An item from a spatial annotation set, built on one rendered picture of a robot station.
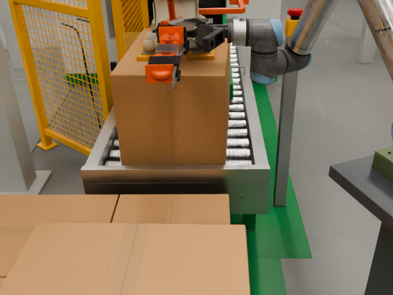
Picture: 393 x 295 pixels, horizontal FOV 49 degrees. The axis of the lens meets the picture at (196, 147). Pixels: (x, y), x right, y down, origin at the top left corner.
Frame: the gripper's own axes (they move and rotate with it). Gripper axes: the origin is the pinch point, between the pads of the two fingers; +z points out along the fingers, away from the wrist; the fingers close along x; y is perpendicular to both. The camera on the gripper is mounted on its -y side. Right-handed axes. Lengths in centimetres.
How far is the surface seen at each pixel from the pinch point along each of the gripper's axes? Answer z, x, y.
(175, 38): -2.1, 1.8, -10.2
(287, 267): -48, -107, -1
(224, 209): -18, -52, -27
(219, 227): -15, -12, -82
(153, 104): 7.2, -23.5, -4.4
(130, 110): 15.8, -26.1, -3.9
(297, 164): -67, -108, 86
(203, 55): -10.5, -10.9, 11.0
